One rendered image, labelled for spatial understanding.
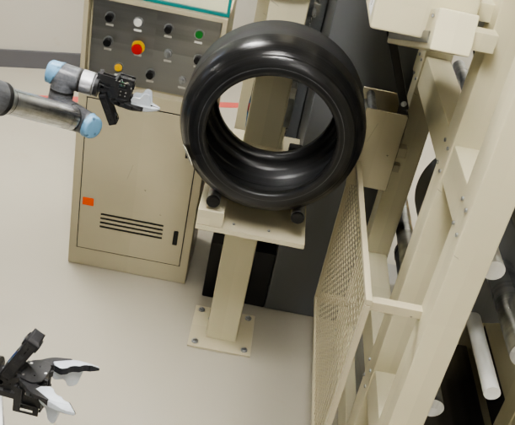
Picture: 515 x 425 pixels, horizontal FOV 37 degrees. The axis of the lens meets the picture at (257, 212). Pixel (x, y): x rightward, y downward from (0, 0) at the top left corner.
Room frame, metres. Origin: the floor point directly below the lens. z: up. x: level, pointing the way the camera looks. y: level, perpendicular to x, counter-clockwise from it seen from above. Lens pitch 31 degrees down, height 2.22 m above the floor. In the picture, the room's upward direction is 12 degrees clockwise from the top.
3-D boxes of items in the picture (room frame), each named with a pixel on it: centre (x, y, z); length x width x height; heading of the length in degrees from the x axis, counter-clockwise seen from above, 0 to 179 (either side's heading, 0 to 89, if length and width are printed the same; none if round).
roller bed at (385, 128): (2.57, -0.36, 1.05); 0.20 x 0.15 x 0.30; 2
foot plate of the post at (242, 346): (2.59, 0.04, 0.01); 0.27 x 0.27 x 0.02; 2
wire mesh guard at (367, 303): (2.12, -0.32, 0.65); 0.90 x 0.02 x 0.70; 2
